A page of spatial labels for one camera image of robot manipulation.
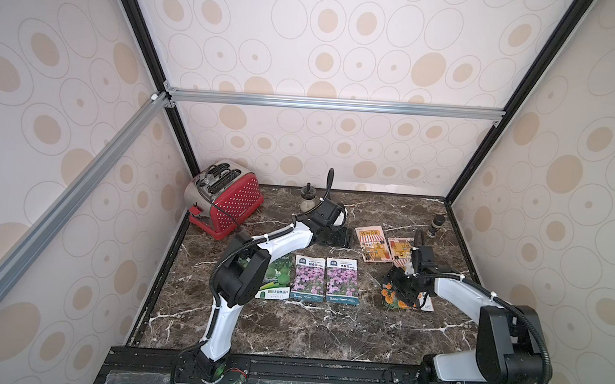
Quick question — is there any orange marigold seed packet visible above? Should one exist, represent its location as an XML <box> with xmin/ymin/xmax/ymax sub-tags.
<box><xmin>381</xmin><ymin>283</ymin><xmax>434</xmax><ymax>312</ymax></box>

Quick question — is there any pink illustrated sunflower seed packet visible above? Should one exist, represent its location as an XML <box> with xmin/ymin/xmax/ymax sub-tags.
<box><xmin>355</xmin><ymin>225</ymin><xmax>392</xmax><ymax>263</ymax></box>

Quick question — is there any pink cosmos flower seed packet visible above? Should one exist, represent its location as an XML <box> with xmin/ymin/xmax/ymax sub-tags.
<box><xmin>290</xmin><ymin>255</ymin><xmax>326</xmax><ymax>303</ymax></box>

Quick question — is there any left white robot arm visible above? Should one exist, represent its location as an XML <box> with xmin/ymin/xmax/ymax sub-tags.
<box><xmin>194</xmin><ymin>198</ymin><xmax>351</xmax><ymax>379</ymax></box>

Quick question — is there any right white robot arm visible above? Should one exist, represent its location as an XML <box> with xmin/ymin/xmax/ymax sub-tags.
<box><xmin>383</xmin><ymin>246</ymin><xmax>553</xmax><ymax>384</ymax></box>

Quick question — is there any small glass jar black lid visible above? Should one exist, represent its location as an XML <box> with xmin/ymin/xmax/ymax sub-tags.
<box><xmin>299</xmin><ymin>183</ymin><xmax>319</xmax><ymax>213</ymax></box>

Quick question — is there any dark spice bottle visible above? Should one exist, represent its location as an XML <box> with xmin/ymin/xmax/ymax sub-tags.
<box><xmin>428</xmin><ymin>215</ymin><xmax>446</xmax><ymax>238</ymax></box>

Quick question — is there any red polka dot toaster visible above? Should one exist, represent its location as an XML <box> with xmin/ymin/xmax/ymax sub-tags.
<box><xmin>184</xmin><ymin>159</ymin><xmax>264</xmax><ymax>241</ymax></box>

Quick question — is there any horizontal aluminium rail back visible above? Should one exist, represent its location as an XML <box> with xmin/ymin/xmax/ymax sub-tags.
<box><xmin>168</xmin><ymin>87</ymin><xmax>505</xmax><ymax>121</ymax></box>

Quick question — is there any aluminium rail left side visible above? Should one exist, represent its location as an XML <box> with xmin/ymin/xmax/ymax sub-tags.
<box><xmin>0</xmin><ymin>92</ymin><xmax>171</xmax><ymax>303</ymax></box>

